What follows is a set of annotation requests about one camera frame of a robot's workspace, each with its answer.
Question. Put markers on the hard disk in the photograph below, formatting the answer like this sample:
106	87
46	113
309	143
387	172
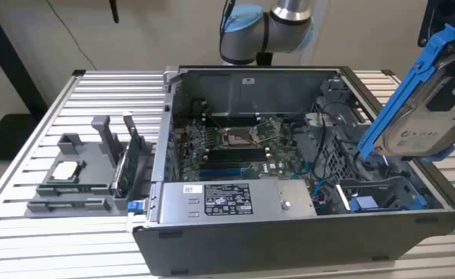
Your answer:
417	133

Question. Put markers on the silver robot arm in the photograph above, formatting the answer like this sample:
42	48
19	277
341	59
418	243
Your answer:
284	29

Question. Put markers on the perforated metal disk bay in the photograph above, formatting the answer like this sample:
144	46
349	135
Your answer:
339	136

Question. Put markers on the blue empty disk carrier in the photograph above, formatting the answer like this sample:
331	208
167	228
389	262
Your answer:
366	203

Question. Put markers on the black RAM slot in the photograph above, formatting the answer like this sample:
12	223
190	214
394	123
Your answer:
231	162
227	167
235	157
236	152

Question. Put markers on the blue expansion slot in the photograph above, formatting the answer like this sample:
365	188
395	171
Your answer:
223	173

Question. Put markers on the green motherboard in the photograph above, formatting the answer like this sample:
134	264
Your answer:
278	165

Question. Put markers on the CPU socket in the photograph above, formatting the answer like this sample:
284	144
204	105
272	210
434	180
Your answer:
235	138

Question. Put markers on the thin locking lever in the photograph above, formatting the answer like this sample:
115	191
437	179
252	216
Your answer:
215	121

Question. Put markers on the silver power supply unit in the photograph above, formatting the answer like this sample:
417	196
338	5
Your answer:
266	200

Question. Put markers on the black open PC case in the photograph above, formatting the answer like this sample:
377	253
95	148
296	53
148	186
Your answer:
250	247

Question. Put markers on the green graphics card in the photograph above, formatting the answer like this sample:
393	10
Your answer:
128	168

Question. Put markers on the grey parts rack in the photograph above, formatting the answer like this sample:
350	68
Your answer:
91	158

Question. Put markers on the blue case latch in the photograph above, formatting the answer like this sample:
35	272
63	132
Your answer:
134	207

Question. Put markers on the silver CPU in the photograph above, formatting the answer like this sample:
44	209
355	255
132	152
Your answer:
66	170

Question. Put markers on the black stand pole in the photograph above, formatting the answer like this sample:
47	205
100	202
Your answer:
6	58

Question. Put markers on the black stand base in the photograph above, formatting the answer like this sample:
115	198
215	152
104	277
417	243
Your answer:
6	136

